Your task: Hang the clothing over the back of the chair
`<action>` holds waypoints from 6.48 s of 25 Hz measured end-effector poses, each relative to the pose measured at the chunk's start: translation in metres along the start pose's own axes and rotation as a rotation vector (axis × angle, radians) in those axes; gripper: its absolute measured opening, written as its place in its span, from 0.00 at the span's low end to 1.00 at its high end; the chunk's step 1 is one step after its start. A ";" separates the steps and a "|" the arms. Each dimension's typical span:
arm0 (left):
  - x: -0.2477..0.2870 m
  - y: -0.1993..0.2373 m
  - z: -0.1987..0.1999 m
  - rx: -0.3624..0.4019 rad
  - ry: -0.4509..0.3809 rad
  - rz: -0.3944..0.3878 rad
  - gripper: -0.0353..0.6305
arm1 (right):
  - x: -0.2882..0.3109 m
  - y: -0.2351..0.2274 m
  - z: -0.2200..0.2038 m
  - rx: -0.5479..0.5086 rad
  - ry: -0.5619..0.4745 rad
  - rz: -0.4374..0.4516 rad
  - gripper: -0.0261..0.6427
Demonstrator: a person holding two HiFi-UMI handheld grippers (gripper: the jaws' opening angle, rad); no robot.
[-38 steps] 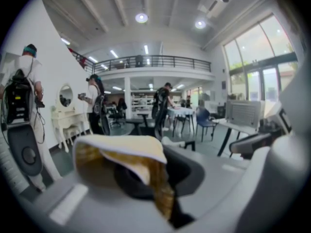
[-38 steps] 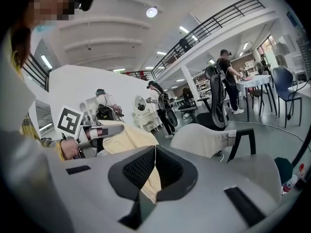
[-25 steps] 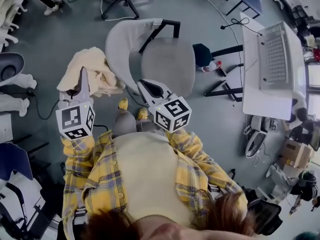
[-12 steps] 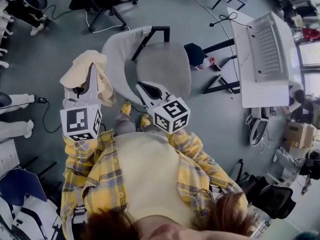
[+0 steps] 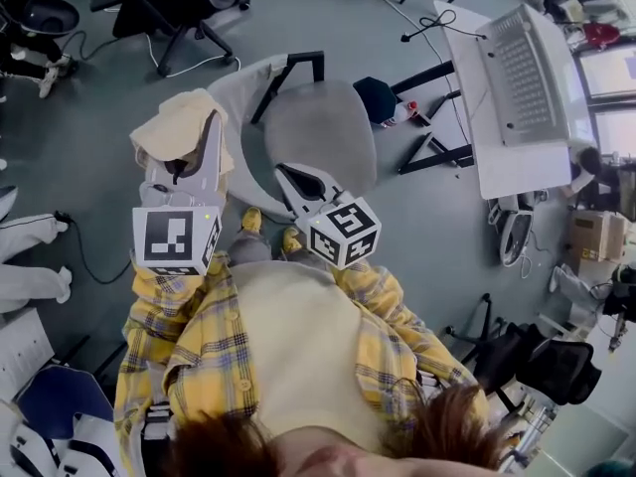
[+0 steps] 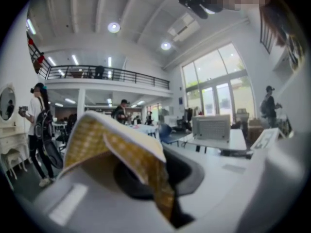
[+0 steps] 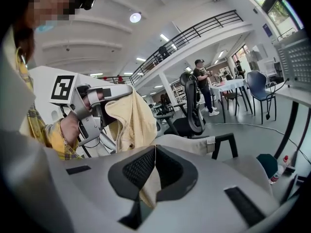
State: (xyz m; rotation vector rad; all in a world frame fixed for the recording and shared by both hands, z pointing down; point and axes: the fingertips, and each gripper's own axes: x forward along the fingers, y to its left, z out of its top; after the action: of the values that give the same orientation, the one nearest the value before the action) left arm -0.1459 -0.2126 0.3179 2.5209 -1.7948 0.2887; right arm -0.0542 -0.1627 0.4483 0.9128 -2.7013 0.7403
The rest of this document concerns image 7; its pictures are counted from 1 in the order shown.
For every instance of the table with white tablecloth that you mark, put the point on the table with white tablecloth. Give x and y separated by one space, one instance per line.
228 85

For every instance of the person's torso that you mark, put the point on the person's torso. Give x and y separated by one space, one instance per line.
14 93

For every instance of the white desk with black leg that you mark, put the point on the white desk with black leg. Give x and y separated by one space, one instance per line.
291 98

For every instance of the dark green round stool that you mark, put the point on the dark green round stool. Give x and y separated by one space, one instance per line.
267 165

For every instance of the white appliance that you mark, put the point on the white appliance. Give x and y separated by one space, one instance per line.
257 57

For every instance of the blue wall sign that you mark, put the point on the blue wall sign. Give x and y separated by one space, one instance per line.
266 30

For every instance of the cream yellow clothing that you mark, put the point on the cream yellow clothing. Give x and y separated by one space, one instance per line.
136 120

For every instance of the blue face mask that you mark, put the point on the blue face mask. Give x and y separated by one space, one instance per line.
45 27

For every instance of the blue plastic chair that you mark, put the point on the blue plastic chair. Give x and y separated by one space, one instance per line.
257 84

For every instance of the clear bottle with red cap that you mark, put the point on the clear bottle with red cap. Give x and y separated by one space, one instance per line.
279 171

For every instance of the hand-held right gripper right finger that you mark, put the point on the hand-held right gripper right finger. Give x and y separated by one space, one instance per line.
209 178

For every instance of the large window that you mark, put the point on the large window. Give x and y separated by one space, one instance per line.
279 8

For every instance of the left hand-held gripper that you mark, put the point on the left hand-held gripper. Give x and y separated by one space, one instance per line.
80 113

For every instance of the person's left hand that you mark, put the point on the person's left hand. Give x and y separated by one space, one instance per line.
86 103

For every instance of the round ceiling lamp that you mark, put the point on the round ceiling lamp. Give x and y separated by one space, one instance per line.
135 17

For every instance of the person's left forearm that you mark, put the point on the person's left forearm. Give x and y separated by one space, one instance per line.
69 130

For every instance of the black balcony railing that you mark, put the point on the black balcony railing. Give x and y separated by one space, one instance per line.
189 33

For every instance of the white perforated metal cabinet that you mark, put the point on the white perforated metal cabinet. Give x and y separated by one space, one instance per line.
295 62

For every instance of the wall speaker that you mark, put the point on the wall speaker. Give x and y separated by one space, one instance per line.
255 10

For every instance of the dark red chair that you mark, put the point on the dark red chair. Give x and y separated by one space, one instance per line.
230 96

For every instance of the black mesh office chair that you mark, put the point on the black mesh office chair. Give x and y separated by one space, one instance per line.
192 105

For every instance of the background storage shelf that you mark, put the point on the background storage shelf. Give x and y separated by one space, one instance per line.
178 92

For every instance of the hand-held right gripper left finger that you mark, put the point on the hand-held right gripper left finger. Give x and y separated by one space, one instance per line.
73 193

